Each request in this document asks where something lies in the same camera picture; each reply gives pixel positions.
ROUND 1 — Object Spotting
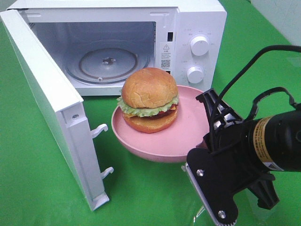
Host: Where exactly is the hamburger with lettuce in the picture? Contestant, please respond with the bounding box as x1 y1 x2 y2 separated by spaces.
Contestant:
117 67 179 133

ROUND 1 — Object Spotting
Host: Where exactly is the pink round plate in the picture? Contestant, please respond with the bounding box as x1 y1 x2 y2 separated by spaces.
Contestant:
111 86 209 162

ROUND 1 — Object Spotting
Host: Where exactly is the upper white microwave knob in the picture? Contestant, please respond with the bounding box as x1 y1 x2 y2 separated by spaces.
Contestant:
190 36 209 56

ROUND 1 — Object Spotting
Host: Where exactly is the white microwave knob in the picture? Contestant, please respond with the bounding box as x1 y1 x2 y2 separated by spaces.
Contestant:
187 66 204 84
190 36 209 56

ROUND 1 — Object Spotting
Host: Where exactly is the white microwave door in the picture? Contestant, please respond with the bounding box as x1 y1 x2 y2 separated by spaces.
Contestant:
0 10 114 210

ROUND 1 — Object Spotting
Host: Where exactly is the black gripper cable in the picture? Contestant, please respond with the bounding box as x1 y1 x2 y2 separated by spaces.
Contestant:
209 45 301 151

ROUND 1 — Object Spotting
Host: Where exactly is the lower white microwave knob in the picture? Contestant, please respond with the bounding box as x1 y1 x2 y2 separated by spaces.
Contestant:
187 66 204 84

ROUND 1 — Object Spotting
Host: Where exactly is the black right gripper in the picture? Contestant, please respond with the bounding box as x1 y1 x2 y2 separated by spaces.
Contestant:
196 89 279 209

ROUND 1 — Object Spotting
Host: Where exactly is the white microwave oven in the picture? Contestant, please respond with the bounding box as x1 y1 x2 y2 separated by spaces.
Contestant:
5 0 227 96

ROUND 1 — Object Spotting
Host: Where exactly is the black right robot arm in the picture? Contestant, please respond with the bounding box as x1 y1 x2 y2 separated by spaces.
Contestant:
187 87 301 213

